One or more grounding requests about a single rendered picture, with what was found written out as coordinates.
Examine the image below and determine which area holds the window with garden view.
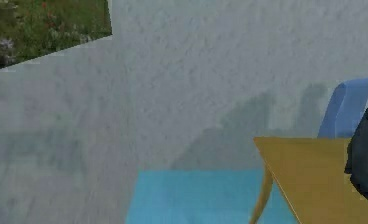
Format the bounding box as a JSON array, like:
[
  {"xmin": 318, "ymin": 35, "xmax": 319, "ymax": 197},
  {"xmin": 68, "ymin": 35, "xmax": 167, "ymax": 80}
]
[{"xmin": 0, "ymin": 0, "xmax": 113, "ymax": 71}]

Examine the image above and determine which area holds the yellow wooden table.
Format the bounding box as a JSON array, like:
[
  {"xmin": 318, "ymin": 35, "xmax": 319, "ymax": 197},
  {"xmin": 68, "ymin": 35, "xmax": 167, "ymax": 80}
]
[{"xmin": 249, "ymin": 136, "xmax": 368, "ymax": 224}]

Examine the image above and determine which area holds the blue chair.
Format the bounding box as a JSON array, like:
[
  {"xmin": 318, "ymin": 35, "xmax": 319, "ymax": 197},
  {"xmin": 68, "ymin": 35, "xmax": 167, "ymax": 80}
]
[{"xmin": 317, "ymin": 77, "xmax": 368, "ymax": 139}]

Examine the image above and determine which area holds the dark blue-black rounded object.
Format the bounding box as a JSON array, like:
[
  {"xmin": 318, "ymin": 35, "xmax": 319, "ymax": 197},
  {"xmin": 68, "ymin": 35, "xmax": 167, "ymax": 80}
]
[{"xmin": 344, "ymin": 99, "xmax": 368, "ymax": 205}]

